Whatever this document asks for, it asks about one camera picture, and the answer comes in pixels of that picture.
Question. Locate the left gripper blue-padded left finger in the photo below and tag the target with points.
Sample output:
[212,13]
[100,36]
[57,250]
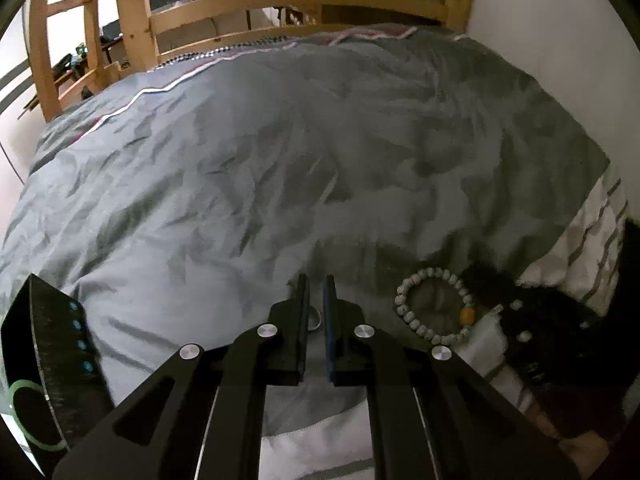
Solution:
[199,416]

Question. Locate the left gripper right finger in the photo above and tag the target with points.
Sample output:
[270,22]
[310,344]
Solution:
[431,415]

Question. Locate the black jewelry box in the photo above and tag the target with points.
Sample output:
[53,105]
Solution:
[45,338]

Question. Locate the green jade bangle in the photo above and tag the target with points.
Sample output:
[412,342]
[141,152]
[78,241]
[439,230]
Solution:
[34,417]

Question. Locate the grey white striped duvet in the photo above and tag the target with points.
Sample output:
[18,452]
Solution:
[180,204]

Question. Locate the wooden bunk bed frame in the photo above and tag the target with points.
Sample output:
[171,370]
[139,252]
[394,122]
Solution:
[141,28]

